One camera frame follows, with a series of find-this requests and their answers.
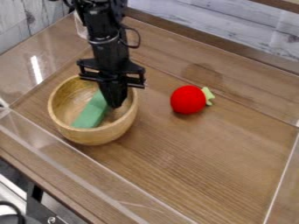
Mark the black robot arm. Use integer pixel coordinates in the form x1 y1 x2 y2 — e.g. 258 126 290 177
63 0 146 109

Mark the black table leg bracket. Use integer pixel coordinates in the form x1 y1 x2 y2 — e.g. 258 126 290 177
26 182 70 224

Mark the clear acrylic tray wall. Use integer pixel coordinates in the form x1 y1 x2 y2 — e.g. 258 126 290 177
0 8 299 224

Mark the black cable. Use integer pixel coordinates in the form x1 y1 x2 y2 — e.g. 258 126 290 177
0 200 27 224

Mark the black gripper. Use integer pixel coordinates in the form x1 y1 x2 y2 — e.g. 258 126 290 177
76 59 146 108

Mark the brown wooden bowl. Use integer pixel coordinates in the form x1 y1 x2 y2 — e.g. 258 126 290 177
48 76 138 145

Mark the red toy tomato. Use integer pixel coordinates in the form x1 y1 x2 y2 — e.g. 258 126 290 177
171 85 215 115

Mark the clear acrylic corner bracket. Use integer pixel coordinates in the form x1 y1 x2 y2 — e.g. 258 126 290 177
74 12 88 39

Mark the green foam stick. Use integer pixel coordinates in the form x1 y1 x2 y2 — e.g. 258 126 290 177
71 91 108 129

